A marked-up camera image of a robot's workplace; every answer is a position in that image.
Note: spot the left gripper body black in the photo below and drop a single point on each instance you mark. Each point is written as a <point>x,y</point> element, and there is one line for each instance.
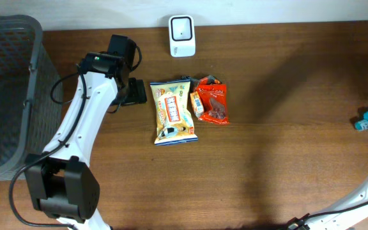
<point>133,93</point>

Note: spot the beige wet wipes pack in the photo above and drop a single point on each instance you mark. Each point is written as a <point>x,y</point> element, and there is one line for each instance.
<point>174,121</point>

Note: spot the small orange candy box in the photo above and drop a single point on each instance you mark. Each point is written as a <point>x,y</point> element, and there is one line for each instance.
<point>197,104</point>

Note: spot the black red snack wrapper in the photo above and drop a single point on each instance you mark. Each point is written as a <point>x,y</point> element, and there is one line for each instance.
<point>194,83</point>

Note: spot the orange red snack bag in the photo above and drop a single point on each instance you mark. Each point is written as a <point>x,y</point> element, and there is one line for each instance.
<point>213,99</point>

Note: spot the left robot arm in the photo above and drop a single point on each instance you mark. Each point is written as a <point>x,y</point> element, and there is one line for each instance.
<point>59,181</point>

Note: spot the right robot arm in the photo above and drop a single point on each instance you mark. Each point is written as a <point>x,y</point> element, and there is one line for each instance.
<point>343,214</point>

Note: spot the white barcode scanner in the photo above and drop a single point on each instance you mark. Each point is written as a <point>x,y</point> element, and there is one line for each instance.
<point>182,39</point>

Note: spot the grey plastic basket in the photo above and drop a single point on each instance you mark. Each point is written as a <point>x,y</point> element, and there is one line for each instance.
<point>28,116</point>

